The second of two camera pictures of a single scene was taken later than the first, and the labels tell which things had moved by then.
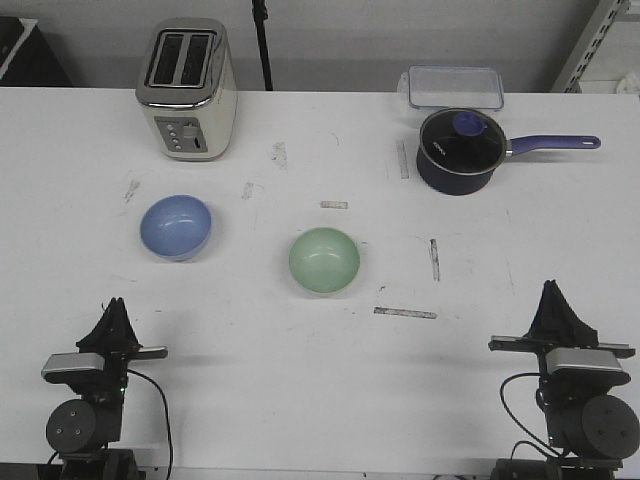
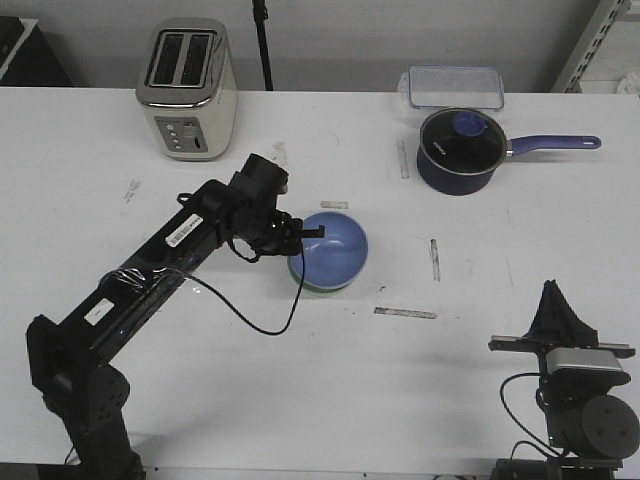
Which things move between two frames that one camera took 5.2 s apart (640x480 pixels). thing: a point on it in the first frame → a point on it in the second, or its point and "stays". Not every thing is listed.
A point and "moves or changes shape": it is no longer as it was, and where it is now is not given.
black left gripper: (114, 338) → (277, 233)
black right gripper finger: (546, 326) stays
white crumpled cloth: (629, 86) stays
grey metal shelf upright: (605, 15) stays
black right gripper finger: (561, 324) stays
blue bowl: (175, 226) moves or changes shape
